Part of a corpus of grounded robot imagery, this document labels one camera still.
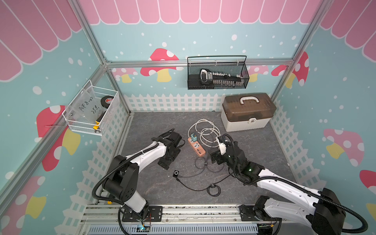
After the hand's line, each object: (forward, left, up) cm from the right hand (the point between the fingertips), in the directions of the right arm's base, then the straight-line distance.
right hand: (215, 146), depth 80 cm
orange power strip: (+7, +9, -14) cm, 18 cm away
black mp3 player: (-8, +23, -16) cm, 29 cm away
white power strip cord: (+23, 0, -18) cm, 29 cm away
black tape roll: (+20, +60, +17) cm, 65 cm away
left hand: (-2, +24, -13) cm, 27 cm away
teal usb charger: (+13, +12, -11) cm, 21 cm away
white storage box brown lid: (+24, -23, +3) cm, 33 cm away
